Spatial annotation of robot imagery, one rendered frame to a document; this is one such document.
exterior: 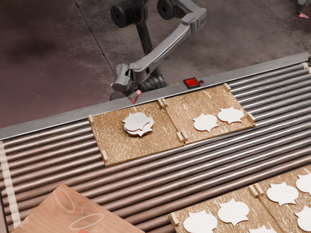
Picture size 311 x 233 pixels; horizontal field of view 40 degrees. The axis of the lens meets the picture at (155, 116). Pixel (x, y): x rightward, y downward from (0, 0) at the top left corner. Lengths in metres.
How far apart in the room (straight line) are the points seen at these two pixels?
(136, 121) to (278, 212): 0.81
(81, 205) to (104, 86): 2.27
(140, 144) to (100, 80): 1.95
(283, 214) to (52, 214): 0.98
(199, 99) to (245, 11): 2.95
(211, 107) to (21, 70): 2.36
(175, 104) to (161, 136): 0.26
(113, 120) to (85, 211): 0.64
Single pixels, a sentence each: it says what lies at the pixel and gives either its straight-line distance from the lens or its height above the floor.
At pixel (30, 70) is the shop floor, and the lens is 4.22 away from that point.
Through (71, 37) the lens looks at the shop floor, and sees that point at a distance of 4.62.
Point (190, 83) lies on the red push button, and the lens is 2.49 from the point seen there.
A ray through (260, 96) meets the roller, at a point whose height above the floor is 0.91.
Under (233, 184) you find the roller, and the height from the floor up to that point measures 0.92.
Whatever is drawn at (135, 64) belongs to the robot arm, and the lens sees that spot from 1.84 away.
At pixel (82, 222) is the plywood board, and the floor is 1.04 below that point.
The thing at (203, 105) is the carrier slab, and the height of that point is 0.94.
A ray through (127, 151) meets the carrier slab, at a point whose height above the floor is 0.94.
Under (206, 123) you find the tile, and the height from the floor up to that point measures 0.95.
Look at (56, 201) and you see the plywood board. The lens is 1.80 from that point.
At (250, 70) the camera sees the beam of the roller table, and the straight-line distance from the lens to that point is 2.69.
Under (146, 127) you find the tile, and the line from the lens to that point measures 2.14.
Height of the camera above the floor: 2.49
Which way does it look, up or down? 44 degrees down
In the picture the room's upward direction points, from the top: 2 degrees clockwise
